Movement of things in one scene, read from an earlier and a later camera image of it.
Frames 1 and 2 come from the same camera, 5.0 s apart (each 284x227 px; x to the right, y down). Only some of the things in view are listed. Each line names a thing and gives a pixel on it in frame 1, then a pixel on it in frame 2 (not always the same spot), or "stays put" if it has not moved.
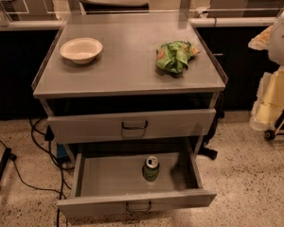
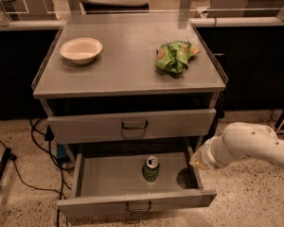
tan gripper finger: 261,41 to 214,155
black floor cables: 44,135 stays put
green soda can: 150,168 stays put
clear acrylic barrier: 136,5 stays put
